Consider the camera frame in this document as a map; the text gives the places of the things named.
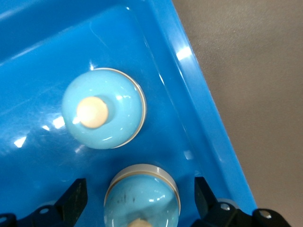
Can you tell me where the brown table mat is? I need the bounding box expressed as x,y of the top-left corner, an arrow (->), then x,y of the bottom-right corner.
170,0 -> 303,227

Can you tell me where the blue plastic tray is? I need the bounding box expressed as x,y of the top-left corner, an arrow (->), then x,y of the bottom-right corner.
0,0 -> 258,227

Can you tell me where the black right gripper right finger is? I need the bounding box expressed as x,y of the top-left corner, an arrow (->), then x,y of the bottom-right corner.
189,176 -> 291,227

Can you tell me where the light blue call bell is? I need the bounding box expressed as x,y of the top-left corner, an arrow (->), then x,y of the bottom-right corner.
61,68 -> 148,150
103,163 -> 182,227

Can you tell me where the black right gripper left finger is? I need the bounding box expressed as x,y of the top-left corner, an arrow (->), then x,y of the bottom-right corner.
0,177 -> 89,227

